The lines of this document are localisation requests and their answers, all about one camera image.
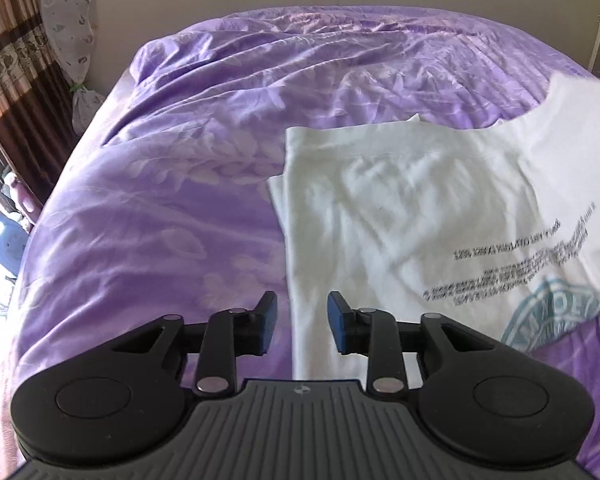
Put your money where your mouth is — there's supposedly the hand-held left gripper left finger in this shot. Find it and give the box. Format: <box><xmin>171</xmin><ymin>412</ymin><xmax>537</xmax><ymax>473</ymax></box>
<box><xmin>100</xmin><ymin>290</ymin><xmax>280</xmax><ymax>397</ymax></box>

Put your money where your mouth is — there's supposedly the cream printed sweatshirt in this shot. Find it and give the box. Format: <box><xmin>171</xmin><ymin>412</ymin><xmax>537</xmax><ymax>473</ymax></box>
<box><xmin>267</xmin><ymin>72</ymin><xmax>600</xmax><ymax>382</ymax></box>

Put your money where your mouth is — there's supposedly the brown patterned curtain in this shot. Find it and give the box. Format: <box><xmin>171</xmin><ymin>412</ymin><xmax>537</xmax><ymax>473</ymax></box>
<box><xmin>0</xmin><ymin>0</ymin><xmax>81</xmax><ymax>207</ymax></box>

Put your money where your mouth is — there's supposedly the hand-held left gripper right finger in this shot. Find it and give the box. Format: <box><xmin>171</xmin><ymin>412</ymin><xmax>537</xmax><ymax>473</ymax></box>
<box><xmin>327</xmin><ymin>290</ymin><xmax>501</xmax><ymax>397</ymax></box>

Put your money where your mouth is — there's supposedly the purple bed sheet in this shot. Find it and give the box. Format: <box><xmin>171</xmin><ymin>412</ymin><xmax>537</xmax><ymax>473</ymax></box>
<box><xmin>0</xmin><ymin>5</ymin><xmax>600</xmax><ymax>480</ymax></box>

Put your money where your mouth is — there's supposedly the pink bottle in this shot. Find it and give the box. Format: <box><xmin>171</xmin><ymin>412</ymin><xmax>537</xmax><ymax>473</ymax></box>
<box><xmin>2</xmin><ymin>172</ymin><xmax>37</xmax><ymax>217</ymax></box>

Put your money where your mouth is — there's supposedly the blue plastic container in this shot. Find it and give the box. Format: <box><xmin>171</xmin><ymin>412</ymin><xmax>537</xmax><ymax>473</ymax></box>
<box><xmin>0</xmin><ymin>217</ymin><xmax>29</xmax><ymax>281</ymax></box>

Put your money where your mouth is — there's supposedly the white patterned fabric cover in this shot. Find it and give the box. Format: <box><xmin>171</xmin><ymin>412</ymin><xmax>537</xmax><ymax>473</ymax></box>
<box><xmin>32</xmin><ymin>0</ymin><xmax>107</xmax><ymax>134</ymax></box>

